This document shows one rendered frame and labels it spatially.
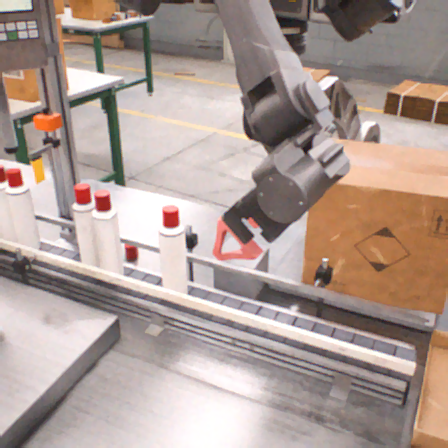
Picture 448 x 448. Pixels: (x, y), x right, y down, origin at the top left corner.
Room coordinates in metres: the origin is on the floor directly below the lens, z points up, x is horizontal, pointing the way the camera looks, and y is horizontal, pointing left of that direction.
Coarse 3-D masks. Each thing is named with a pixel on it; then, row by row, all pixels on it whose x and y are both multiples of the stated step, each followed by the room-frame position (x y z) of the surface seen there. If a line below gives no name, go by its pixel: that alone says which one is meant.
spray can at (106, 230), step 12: (96, 192) 0.94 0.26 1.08; (108, 192) 0.94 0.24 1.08; (96, 204) 0.92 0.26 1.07; (108, 204) 0.93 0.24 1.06; (96, 216) 0.91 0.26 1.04; (108, 216) 0.92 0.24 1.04; (96, 228) 0.91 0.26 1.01; (108, 228) 0.91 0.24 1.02; (96, 240) 0.92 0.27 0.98; (108, 240) 0.91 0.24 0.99; (108, 252) 0.91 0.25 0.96; (120, 252) 0.93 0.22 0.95; (108, 264) 0.91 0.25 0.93; (120, 264) 0.92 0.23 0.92
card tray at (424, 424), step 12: (432, 336) 0.77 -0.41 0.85; (444, 336) 0.76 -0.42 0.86; (432, 348) 0.76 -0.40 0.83; (444, 348) 0.76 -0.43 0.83; (432, 360) 0.72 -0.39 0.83; (444, 360) 0.72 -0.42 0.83; (432, 372) 0.69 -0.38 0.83; (444, 372) 0.69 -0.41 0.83; (432, 384) 0.66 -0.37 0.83; (444, 384) 0.66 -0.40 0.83; (420, 396) 0.64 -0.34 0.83; (432, 396) 0.64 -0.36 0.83; (444, 396) 0.64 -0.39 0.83; (420, 408) 0.61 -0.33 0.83; (432, 408) 0.61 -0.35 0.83; (444, 408) 0.61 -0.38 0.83; (420, 420) 0.59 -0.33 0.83; (432, 420) 0.58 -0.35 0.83; (444, 420) 0.58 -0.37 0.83; (420, 432) 0.54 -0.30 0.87; (432, 432) 0.56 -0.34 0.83; (444, 432) 0.56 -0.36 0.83; (420, 444) 0.53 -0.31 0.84; (432, 444) 0.53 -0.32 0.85; (444, 444) 0.52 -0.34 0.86
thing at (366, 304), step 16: (64, 224) 1.03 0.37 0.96; (128, 240) 0.96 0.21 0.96; (192, 256) 0.89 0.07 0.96; (240, 272) 0.84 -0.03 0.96; (256, 272) 0.83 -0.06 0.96; (288, 288) 0.80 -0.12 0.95; (304, 288) 0.79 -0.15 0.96; (320, 288) 0.78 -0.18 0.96; (352, 304) 0.75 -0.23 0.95; (368, 304) 0.74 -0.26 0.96; (384, 304) 0.73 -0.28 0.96; (416, 320) 0.70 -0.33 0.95
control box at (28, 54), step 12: (36, 0) 1.14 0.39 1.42; (24, 12) 1.12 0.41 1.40; (36, 12) 1.13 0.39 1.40; (0, 48) 1.09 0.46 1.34; (12, 48) 1.10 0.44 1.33; (24, 48) 1.12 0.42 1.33; (36, 48) 1.13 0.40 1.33; (0, 60) 1.09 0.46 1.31; (12, 60) 1.10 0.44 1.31; (24, 60) 1.11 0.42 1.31; (36, 60) 1.13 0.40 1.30; (0, 72) 1.09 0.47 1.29
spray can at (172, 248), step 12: (168, 204) 0.88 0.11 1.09; (168, 216) 0.85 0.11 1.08; (168, 228) 0.86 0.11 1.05; (180, 228) 0.86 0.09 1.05; (168, 240) 0.85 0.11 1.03; (180, 240) 0.85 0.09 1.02; (168, 252) 0.85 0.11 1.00; (180, 252) 0.85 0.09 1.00; (168, 264) 0.85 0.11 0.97; (180, 264) 0.85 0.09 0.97; (168, 276) 0.85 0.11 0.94; (180, 276) 0.85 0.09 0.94; (168, 288) 0.85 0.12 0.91; (180, 288) 0.85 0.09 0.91
